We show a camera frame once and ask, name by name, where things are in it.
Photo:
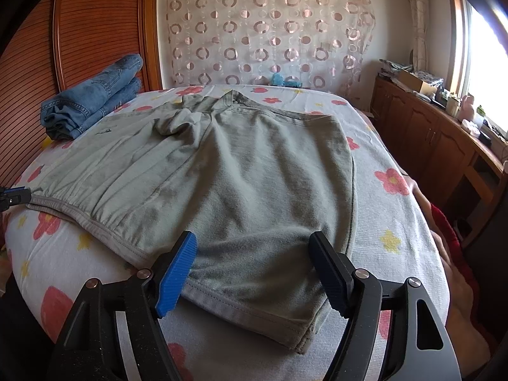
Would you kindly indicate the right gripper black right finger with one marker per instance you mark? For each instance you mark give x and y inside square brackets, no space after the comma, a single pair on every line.
[418,345]

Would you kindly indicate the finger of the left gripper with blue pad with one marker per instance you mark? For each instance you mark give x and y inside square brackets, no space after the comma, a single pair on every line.
[14,196]

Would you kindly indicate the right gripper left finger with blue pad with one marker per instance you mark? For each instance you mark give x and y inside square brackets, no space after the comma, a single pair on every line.
[89,342]

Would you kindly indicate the grey-green pants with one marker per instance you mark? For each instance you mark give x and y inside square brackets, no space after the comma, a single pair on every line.
[250,181]

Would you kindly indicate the floral white bed quilt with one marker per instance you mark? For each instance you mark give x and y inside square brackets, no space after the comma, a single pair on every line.
[52,256]

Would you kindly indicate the folded blue jeans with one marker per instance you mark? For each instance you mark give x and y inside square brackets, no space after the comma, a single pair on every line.
[73,111]

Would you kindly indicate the wooden sideboard cabinet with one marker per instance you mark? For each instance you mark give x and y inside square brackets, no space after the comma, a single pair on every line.
[455,171]

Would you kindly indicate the wooden slatted wardrobe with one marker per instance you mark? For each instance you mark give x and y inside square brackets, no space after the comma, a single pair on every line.
[60,44]

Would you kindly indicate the pink figurine on cabinet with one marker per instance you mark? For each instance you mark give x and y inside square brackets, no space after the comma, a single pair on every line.
[466,111]

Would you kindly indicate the cardboard box on cabinet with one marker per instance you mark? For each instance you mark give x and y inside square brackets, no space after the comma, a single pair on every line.
[416,84]

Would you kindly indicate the blue object at headboard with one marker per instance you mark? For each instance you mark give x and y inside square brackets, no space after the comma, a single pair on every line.
[279,80]

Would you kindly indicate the sheer circle-pattern curtain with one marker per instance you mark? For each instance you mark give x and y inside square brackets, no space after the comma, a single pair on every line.
[319,42]

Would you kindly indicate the white patterned window curtain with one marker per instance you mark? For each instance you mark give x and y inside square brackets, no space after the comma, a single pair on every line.
[420,22]

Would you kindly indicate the window with wooden frame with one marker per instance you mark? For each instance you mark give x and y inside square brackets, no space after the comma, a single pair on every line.
[479,64]

